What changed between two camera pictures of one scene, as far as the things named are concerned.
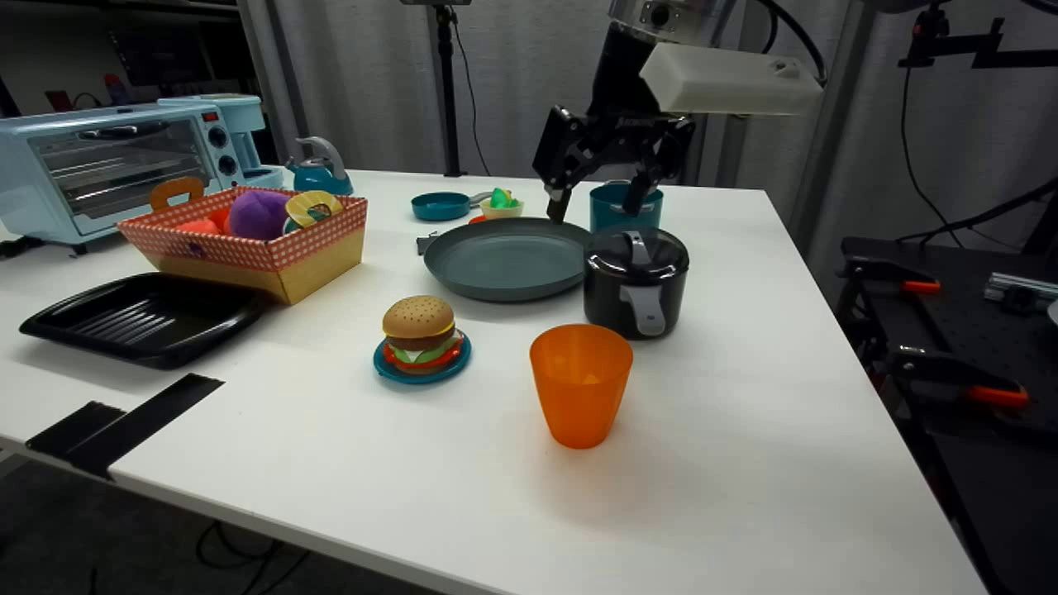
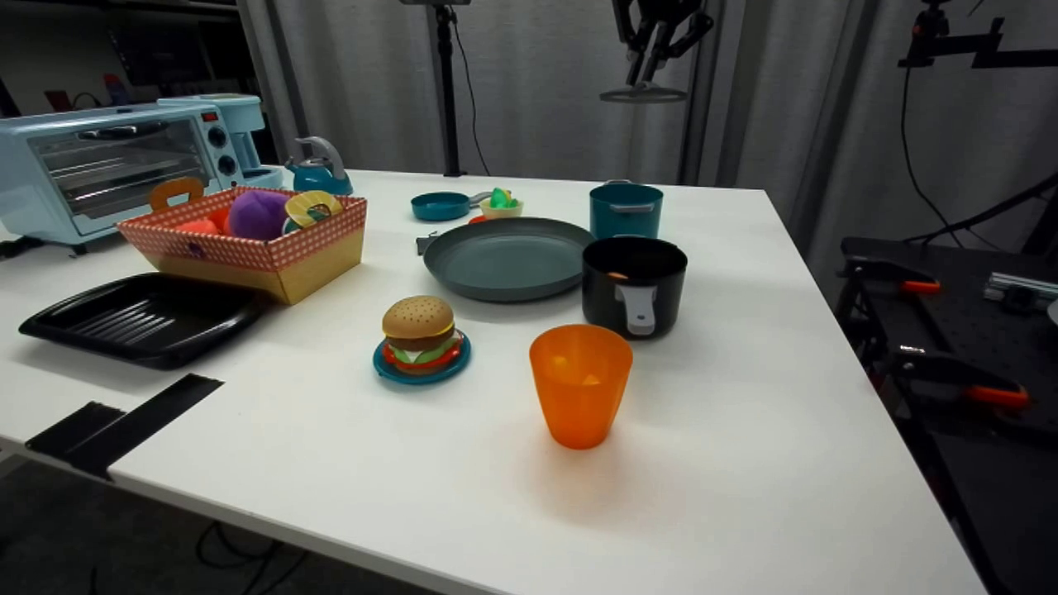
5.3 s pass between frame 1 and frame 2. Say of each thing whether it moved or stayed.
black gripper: moved
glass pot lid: moved
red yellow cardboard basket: stayed
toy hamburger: stayed
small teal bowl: stayed
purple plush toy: stayed
